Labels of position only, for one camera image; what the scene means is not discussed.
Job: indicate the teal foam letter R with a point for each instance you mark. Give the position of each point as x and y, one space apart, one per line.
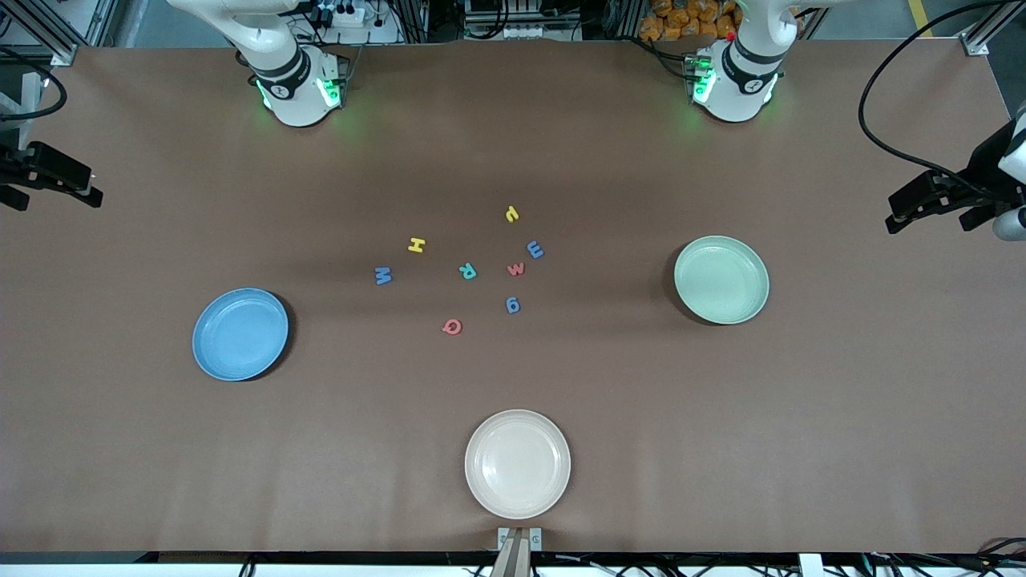
465 271

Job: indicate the white label block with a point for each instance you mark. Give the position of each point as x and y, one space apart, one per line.
810 565

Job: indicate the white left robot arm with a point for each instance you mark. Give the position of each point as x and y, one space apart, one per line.
741 88

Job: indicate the blue foam letter g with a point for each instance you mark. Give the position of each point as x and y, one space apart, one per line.
517 308

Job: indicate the blue capital letter M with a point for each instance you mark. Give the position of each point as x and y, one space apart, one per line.
383 274

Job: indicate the yellow foam letter r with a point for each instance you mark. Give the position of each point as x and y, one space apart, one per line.
511 212

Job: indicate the blue plate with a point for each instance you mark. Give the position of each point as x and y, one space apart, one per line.
240 335

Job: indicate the small white socket strip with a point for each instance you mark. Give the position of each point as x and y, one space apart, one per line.
525 32

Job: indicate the aluminium frame profile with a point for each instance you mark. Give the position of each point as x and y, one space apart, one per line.
974 44
64 54

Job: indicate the red foam letter w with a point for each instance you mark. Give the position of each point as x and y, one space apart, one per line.
515 270

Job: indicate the white power strip with plugs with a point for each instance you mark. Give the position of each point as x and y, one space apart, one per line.
337 14

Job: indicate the beige plate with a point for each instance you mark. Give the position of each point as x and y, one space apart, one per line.
518 465

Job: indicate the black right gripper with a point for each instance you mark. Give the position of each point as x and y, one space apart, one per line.
16 167

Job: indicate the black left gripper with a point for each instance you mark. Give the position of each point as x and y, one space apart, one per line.
983 163

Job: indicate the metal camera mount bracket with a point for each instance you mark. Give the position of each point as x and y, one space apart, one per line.
513 561

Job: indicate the red foam letter Q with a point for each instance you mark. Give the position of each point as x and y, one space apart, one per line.
445 326

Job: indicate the blue lowercase letter m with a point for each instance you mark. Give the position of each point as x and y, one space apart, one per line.
535 251

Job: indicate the grey metal side frame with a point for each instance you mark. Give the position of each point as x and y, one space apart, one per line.
30 88

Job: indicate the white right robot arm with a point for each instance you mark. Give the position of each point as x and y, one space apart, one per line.
296 88

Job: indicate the pile of orange packets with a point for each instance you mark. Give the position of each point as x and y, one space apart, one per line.
689 20

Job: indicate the green plate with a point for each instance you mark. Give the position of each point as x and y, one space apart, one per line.
721 280

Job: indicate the yellow foam letter H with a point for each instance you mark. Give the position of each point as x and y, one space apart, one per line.
416 245

